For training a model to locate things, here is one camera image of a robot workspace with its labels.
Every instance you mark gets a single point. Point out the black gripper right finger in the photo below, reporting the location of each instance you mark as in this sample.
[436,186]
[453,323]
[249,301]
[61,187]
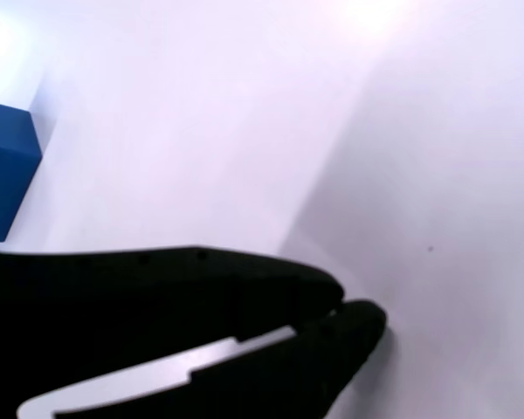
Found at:
[288,375]

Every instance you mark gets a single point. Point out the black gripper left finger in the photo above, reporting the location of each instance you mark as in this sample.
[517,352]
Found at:
[113,305]

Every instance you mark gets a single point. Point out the blue cube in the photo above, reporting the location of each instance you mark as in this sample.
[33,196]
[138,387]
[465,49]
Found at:
[6,170]

